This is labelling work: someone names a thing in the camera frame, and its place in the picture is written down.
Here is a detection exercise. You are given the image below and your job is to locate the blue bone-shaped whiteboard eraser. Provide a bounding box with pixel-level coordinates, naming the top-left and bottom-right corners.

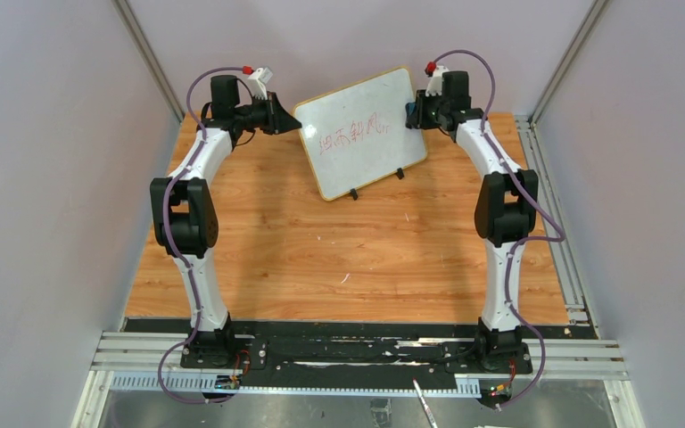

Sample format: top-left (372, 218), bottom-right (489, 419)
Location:
top-left (405, 103), bottom-right (417, 128)

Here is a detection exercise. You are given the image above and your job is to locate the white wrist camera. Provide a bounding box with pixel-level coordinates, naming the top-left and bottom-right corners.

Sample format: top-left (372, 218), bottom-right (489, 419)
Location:
top-left (242, 66), bottom-right (273, 100)
top-left (425, 62), bottom-right (449, 97)

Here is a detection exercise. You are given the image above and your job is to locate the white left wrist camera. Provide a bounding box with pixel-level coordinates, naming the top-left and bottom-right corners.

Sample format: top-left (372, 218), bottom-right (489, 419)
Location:
top-left (242, 66), bottom-right (273, 100)

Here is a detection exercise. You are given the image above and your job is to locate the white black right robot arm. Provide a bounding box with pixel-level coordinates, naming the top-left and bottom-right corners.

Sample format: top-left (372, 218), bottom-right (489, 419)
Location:
top-left (405, 63), bottom-right (539, 371)

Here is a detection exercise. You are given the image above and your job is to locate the aluminium front rail frame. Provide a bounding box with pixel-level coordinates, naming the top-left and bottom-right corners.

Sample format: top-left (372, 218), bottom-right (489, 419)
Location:
top-left (72, 319), bottom-right (645, 427)

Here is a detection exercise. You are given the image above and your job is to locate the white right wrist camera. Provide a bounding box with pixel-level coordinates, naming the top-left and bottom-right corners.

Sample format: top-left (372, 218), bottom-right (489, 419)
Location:
top-left (425, 62), bottom-right (449, 97)

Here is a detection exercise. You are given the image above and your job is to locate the yellow-framed whiteboard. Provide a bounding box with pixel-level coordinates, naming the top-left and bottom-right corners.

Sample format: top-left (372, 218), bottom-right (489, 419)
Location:
top-left (293, 67), bottom-right (427, 201)

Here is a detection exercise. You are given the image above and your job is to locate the silver pen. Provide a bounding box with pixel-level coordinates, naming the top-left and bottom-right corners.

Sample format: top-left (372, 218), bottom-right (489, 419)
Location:
top-left (412, 378), bottom-right (438, 428)

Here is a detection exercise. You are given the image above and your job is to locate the metal wire whiteboard stand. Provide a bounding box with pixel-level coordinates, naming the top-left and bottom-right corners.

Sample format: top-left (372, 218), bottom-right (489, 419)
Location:
top-left (348, 168), bottom-right (405, 201)

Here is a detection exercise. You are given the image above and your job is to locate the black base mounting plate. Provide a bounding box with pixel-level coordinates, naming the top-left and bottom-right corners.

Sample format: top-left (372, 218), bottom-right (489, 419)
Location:
top-left (180, 321), bottom-right (532, 390)

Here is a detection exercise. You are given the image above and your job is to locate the aluminium right side rail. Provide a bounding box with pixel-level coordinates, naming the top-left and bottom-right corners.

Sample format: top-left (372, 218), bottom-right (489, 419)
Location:
top-left (514, 115), bottom-right (599, 339)

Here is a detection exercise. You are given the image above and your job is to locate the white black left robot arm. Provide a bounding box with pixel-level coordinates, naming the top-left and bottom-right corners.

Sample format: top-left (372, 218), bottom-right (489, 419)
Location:
top-left (150, 67), bottom-right (301, 367)

